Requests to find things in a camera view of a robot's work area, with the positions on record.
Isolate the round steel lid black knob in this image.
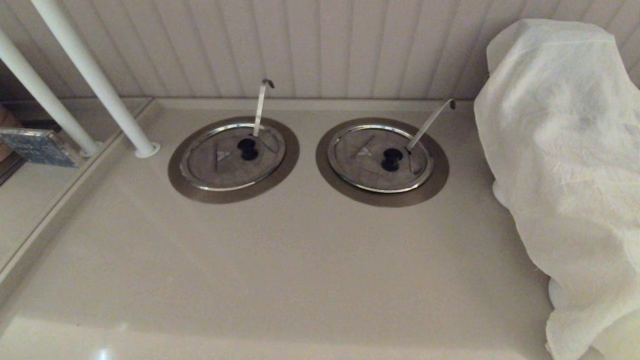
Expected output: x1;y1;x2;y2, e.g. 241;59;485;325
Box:
180;123;287;192
327;124;435;194

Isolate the white draped cloth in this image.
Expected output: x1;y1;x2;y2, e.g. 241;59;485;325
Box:
473;18;640;360

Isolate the white round pole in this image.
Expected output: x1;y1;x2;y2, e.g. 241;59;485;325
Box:
0;29;103;157
31;0;162;159

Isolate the steel ladle hooked handle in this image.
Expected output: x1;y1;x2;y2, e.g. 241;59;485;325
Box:
406;99;456;151
252;78;275;138

